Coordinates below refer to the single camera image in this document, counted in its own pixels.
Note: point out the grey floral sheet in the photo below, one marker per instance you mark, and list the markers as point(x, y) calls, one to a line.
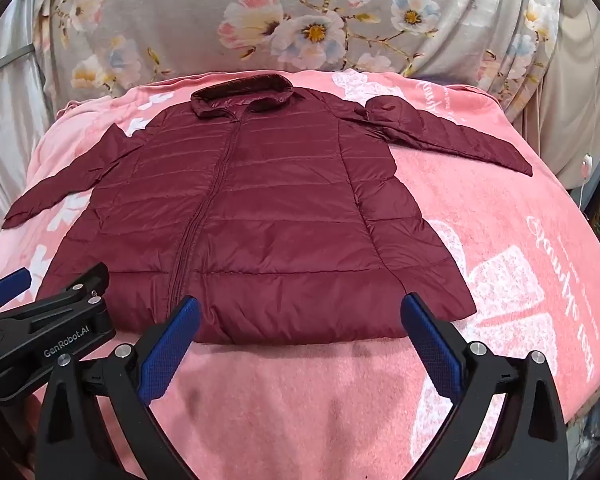
point(180, 15)

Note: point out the maroon quilted jacket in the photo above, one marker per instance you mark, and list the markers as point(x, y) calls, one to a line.
point(260, 220)

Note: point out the grey metal rod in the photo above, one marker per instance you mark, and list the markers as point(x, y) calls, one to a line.
point(10, 59)

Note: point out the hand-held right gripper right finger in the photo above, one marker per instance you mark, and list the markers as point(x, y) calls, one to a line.
point(432, 345)

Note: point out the white curtain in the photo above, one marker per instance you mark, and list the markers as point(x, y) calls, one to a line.
point(5, 120)

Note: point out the pink printed blanket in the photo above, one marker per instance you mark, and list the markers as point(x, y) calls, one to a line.
point(490, 240)

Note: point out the beige curtain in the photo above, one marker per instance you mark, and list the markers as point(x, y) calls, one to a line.
point(580, 85)

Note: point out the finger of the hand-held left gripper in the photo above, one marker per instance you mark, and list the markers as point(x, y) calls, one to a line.
point(82, 280)
point(10, 281)

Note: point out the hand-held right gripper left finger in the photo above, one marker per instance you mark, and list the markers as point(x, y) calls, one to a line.
point(170, 350)

